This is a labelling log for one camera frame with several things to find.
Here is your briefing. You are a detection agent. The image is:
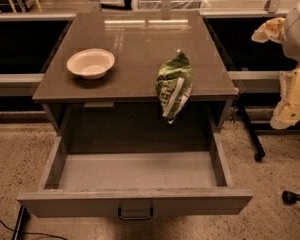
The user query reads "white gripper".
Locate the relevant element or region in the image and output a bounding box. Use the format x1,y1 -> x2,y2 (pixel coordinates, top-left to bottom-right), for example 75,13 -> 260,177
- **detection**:
251,17 -> 300,130

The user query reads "grey top drawer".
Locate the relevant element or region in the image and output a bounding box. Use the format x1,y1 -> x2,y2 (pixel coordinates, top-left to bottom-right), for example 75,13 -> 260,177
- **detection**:
18,103 -> 253,220

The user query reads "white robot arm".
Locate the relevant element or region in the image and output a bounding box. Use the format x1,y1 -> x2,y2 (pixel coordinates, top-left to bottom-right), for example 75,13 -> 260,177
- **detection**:
251,1 -> 300,130

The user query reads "grey drawer cabinet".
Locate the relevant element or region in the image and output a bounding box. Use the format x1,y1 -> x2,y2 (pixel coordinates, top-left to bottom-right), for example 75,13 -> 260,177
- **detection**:
33,12 -> 238,136

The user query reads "green chip bag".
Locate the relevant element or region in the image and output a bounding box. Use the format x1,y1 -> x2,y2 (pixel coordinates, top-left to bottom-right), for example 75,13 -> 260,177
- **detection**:
156,50 -> 192,124

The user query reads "black caster leg right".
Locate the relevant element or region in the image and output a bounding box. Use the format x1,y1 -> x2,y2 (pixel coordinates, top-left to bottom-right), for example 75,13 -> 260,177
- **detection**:
282,191 -> 300,205

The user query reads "white paper bowl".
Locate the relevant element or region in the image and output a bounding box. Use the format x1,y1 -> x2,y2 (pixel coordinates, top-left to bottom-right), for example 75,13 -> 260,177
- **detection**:
67,49 -> 115,80

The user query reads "black caster leg left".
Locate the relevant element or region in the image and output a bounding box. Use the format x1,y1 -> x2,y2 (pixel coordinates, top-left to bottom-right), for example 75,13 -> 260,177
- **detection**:
12,206 -> 30,240

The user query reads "white wire basket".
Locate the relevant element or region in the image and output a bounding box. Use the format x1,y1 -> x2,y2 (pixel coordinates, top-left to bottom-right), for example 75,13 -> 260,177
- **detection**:
132,0 -> 211,11

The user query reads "black floor cable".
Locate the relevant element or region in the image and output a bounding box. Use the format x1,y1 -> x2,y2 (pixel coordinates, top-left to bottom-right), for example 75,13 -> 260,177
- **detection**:
0,203 -> 68,240

